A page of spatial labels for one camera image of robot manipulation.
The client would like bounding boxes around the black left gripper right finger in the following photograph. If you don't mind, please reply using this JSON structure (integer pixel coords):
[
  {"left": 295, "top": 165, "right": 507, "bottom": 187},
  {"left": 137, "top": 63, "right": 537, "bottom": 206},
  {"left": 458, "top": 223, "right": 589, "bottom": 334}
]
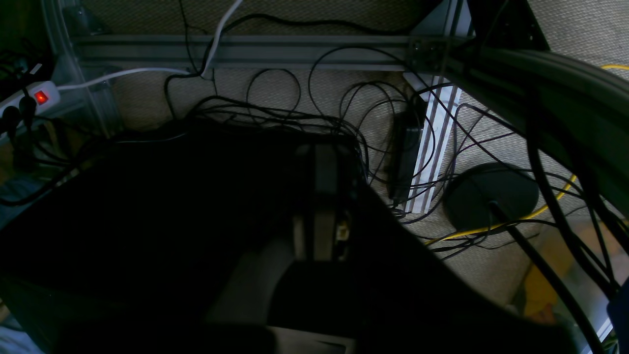
[{"left": 275, "top": 138, "right": 576, "bottom": 354}]

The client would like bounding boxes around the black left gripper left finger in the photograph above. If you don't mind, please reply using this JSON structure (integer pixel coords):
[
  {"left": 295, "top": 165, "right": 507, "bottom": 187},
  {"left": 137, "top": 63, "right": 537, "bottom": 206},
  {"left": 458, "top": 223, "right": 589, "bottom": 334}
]
[{"left": 1, "top": 133, "right": 315, "bottom": 354}]

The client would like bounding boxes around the black power adapter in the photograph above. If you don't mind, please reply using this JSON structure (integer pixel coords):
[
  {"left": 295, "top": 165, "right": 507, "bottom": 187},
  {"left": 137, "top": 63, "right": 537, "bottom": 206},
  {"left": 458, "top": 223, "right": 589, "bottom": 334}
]
[{"left": 387, "top": 110, "right": 423, "bottom": 205}]

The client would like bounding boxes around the black round stand base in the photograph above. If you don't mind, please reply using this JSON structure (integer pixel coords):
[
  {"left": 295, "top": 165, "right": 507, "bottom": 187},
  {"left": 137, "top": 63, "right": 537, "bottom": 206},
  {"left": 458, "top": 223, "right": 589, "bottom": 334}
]
[{"left": 442, "top": 163, "right": 540, "bottom": 234}]

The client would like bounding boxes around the white power strip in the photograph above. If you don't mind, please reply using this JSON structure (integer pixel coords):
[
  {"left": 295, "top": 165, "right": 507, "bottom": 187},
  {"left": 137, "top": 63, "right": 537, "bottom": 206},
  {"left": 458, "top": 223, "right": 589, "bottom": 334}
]
[{"left": 0, "top": 81, "right": 61, "bottom": 132}]

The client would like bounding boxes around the white cable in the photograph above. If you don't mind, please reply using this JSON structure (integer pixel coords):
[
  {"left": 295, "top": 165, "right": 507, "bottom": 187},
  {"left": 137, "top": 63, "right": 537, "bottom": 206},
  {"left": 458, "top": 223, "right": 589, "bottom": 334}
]
[{"left": 58, "top": 0, "right": 244, "bottom": 92}]

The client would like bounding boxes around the aluminium frame rail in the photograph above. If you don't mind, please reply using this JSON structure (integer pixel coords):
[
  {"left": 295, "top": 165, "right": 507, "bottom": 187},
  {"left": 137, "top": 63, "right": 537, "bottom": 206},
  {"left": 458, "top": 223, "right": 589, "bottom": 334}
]
[{"left": 41, "top": 0, "right": 472, "bottom": 136}]

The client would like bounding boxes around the yellow cable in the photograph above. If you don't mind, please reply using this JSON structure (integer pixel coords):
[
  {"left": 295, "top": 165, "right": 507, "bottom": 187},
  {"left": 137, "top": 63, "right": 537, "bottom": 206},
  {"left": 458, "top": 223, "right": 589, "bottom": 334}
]
[{"left": 424, "top": 63, "right": 629, "bottom": 246}]

